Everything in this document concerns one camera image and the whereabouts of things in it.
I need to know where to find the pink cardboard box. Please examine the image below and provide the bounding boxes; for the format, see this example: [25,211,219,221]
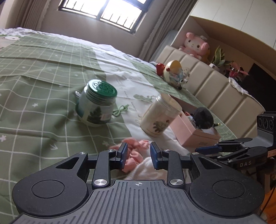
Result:
[170,112,221,149]

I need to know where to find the white jar with flower label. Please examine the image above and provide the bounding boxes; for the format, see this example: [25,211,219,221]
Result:
[140,93,182,137]

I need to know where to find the beige padded headboard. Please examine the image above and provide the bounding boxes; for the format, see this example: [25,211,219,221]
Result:
[155,46,264,138]

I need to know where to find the barred window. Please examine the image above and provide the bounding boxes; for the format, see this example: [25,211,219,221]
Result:
[58,0,152,34]

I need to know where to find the pink sock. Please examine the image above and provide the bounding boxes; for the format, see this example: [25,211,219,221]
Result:
[122,138,150,173]

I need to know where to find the round cartoon toy ball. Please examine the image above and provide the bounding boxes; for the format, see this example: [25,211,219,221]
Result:
[155,60,190,90]

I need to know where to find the beige curtain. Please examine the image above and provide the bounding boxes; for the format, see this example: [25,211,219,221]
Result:
[139,0,197,62]
[0,0,52,31]

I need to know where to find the beige curtain right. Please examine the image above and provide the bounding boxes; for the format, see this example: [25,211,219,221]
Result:
[139,0,197,62]

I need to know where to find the potted green plant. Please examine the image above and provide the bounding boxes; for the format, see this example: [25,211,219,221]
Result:
[209,46,231,71]

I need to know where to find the green patterned bedspread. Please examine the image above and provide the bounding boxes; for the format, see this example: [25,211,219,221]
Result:
[1,28,228,223]

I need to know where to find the beige curtain left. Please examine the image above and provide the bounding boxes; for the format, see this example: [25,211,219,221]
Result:
[0,0,52,31]

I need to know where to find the green cord loop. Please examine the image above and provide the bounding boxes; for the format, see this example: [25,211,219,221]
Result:
[112,103,130,118]

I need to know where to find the red leafed plant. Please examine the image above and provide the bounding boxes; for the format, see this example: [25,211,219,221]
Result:
[225,61,249,83]

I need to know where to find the green lidded glass jar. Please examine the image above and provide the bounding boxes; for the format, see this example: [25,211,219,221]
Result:
[75,79,117,126]

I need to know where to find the pink plush bunny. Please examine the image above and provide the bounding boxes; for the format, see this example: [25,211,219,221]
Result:
[178,32,210,61]

